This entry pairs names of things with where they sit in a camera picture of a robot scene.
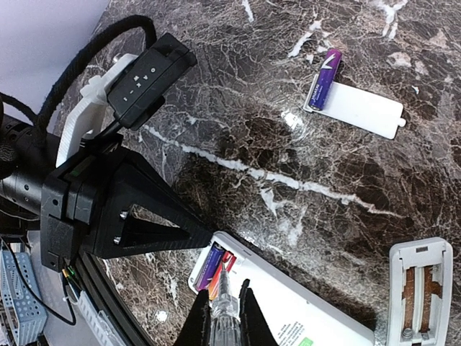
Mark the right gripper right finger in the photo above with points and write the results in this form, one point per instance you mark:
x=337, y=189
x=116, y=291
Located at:
x=254, y=328

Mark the black front table rail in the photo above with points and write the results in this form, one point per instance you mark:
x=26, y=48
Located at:
x=104, y=296

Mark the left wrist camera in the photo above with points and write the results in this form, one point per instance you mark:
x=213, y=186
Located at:
x=126, y=96

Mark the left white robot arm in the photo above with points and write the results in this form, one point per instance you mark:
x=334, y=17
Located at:
x=22, y=180

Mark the purple battery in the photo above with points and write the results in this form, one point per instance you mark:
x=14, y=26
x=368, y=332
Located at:
x=211, y=263
x=325, y=79

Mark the small white remote control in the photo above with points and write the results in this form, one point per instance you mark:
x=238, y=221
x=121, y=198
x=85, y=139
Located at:
x=294, y=315

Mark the blue perforated plastic basket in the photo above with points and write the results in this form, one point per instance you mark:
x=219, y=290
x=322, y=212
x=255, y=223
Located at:
x=25, y=315

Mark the long white remote control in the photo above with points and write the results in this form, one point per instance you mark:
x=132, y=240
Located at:
x=421, y=275

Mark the clear handle screwdriver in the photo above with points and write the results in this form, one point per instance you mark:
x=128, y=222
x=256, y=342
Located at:
x=225, y=323

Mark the white battery cover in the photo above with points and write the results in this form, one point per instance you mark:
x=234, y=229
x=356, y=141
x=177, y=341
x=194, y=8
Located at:
x=365, y=110

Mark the white slotted cable duct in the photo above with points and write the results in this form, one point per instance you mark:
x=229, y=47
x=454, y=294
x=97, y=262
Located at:
x=98, y=322

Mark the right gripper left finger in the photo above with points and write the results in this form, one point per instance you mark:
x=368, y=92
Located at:
x=196, y=329

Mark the purple battery in small remote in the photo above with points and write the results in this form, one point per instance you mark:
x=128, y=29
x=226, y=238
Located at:
x=211, y=263

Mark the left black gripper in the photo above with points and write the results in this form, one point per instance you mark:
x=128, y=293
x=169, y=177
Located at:
x=135, y=211

